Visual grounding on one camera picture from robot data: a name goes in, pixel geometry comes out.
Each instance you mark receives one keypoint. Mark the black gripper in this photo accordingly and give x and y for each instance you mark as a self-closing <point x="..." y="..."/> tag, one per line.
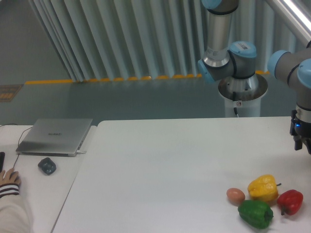
<point x="300" y="128"/>

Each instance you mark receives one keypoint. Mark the white striped sleeve forearm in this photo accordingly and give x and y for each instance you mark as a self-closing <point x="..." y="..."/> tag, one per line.
<point x="13" y="214"/>

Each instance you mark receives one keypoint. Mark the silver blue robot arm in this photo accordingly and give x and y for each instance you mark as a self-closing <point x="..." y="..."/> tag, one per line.
<point x="233" y="65"/>

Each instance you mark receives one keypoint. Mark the person's hand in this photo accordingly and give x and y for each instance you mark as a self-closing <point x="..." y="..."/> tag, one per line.
<point x="5" y="179"/>

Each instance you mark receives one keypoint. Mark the yellow bell pepper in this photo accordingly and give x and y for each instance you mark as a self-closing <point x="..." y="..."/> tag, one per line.
<point x="264" y="188"/>

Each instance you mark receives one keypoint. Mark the red bell pepper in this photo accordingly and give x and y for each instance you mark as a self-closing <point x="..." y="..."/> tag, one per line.
<point x="290" y="202"/>

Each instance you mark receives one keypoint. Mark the green bell pepper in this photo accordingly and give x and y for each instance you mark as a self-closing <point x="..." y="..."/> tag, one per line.
<point x="256" y="213"/>

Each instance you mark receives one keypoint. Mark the brown egg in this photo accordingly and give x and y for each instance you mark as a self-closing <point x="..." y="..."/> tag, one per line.
<point x="235" y="196"/>

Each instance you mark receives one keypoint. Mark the white folding partition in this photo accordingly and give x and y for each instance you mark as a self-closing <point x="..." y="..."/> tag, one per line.
<point x="128" y="39"/>

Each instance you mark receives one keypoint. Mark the silver closed laptop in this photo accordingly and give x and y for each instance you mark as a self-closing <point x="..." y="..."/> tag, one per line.
<point x="55" y="137"/>

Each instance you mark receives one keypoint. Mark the dark grey small tray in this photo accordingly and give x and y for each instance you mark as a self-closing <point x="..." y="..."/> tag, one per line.
<point x="47" y="166"/>

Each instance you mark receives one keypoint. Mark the black computer mouse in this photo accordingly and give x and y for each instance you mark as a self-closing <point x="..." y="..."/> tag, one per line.
<point x="15" y="178"/>

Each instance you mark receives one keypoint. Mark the black keyboard edge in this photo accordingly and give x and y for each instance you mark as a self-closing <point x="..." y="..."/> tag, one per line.
<point x="2" y="157"/>

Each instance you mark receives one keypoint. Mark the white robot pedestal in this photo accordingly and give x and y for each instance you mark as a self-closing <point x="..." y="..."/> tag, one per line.
<point x="242" y="97"/>

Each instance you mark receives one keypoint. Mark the aluminium frame bar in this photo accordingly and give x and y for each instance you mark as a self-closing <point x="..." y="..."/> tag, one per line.
<point x="296" y="16"/>

